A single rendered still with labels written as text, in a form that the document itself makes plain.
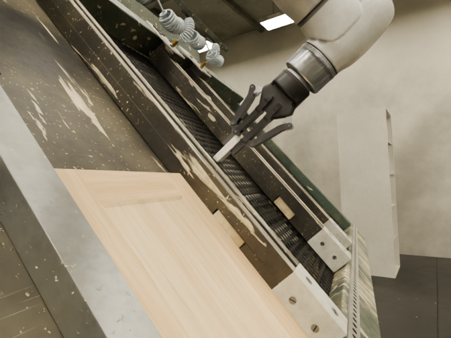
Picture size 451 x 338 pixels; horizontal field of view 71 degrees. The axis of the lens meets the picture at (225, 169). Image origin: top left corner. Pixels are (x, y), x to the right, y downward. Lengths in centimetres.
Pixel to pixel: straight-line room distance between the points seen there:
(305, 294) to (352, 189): 381
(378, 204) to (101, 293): 413
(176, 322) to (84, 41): 68
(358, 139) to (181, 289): 406
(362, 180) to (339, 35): 375
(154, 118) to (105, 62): 19
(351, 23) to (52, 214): 56
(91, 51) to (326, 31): 52
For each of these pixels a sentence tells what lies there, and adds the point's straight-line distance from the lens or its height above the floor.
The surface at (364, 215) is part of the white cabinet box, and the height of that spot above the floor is 73.
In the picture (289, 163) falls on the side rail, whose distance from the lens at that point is 210.
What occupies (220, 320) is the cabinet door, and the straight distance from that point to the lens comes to 44.
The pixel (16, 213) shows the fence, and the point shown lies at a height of 116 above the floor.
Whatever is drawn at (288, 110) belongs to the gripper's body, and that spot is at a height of 132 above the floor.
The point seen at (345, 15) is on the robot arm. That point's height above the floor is 147.
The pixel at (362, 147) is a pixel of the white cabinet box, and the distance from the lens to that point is 436.
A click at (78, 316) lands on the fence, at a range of 30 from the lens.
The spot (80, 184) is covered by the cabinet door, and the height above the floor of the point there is 118.
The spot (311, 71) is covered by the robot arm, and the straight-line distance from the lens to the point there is 65.
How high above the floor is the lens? 118
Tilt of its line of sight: 3 degrees up
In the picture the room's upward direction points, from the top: 2 degrees counter-clockwise
